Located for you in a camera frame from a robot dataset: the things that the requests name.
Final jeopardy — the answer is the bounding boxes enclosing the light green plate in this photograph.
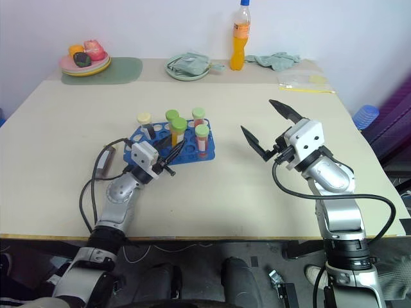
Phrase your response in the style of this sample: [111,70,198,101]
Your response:
[164,54,211,81]

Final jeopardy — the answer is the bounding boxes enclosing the white shoe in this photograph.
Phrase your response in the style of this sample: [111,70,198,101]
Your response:
[304,264,329,287]

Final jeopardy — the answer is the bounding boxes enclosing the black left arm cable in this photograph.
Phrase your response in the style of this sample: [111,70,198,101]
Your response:
[79,137,133,235]

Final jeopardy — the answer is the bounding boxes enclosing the pink toy fruit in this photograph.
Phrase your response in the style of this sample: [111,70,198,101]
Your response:
[83,39,107,62]

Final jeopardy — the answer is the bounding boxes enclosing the cream cap dark test tube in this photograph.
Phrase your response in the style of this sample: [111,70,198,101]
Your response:
[137,112,157,140]

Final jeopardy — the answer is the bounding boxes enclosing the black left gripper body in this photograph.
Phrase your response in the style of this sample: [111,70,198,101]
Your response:
[150,156,177,178]

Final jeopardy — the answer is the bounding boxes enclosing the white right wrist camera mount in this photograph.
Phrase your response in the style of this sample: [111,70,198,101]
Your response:
[283,118,324,170]

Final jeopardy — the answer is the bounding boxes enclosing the metal caster wheel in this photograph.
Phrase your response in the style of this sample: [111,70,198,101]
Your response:
[267,268,290,291]

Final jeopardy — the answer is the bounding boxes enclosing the blue test tube rack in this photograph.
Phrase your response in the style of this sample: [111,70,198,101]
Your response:
[123,118,216,167]

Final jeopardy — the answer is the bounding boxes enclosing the pink plate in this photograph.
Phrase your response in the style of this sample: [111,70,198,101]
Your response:
[58,53,110,70]

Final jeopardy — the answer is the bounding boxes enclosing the black shoe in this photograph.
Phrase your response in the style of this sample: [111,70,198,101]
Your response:
[0,252,14,284]

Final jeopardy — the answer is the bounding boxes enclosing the green placemat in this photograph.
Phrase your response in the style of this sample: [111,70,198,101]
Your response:
[60,56,144,86]

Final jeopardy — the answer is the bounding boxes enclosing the brown loose test tube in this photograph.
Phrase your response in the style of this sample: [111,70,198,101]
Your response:
[97,146,117,178]

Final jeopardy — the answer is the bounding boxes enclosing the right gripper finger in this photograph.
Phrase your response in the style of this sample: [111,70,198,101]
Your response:
[240,125,275,162]
[268,99,304,124]

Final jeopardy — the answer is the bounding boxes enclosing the green cap pink test tube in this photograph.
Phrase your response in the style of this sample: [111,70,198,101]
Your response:
[195,124,210,152]

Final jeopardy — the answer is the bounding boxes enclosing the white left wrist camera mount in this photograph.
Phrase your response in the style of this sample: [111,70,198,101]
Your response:
[130,141,161,176]

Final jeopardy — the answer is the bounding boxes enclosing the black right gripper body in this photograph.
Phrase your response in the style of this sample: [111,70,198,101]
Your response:
[272,132,295,166]

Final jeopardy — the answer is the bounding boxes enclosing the clear zip bag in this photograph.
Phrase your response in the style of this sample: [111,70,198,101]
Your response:
[277,71,337,95]

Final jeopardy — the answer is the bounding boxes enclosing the green cap red test tube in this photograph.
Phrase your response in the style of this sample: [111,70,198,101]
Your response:
[191,107,206,128]

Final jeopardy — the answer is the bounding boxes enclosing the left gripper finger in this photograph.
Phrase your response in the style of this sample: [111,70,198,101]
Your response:
[153,135,173,152]
[161,139,188,167]

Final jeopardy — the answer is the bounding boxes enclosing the green cap yellow test tube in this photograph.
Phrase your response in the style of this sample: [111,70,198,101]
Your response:
[170,117,188,147]

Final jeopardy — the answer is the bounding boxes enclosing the orange soda bottle blue cap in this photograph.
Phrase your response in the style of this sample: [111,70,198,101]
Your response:
[229,0,252,72]

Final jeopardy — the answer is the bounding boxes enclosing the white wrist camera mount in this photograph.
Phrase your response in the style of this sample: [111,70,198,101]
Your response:
[130,141,161,176]
[283,118,324,170]

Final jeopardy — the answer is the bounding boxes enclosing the green cloth with label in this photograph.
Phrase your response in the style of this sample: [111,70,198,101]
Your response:
[168,51,226,76]

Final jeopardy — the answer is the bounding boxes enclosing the blue stacked cups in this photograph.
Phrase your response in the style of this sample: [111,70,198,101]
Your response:
[351,105,381,130]

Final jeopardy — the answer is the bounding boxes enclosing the crumpled green cloth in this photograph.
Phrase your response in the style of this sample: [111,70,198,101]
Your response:
[244,51,302,72]

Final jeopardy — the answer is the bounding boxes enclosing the dark toy fruit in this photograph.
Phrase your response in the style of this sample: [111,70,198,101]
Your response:
[73,51,92,67]

